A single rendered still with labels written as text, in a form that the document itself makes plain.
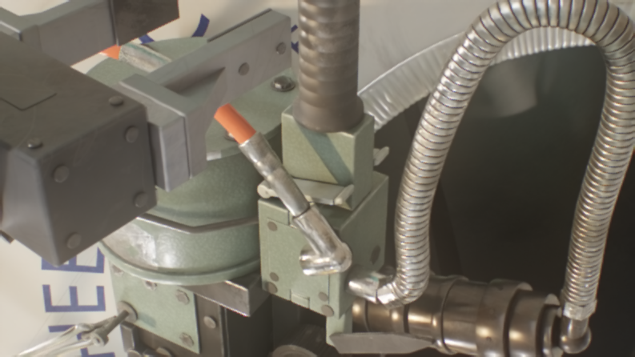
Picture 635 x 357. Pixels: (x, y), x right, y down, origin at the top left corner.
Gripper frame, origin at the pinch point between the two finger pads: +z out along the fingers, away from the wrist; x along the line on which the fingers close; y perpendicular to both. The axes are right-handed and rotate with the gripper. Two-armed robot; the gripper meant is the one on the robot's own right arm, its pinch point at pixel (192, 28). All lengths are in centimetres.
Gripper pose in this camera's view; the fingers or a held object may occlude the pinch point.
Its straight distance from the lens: 46.0
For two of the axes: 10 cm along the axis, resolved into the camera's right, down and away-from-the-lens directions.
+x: 7.6, 3.8, -5.2
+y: 0.0, 8.1, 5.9
